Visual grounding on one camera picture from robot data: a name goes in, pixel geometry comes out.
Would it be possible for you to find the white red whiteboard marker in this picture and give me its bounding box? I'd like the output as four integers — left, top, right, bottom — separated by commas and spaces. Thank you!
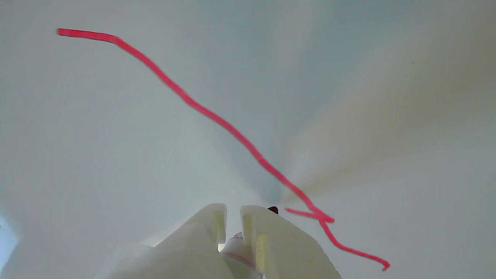
219, 206, 279, 279

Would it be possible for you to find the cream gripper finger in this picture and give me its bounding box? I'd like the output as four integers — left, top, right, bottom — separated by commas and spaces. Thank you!
240, 205, 342, 279
116, 203, 235, 279

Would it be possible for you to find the large whiteboard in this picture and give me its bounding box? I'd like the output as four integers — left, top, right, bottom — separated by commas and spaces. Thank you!
0, 0, 496, 279

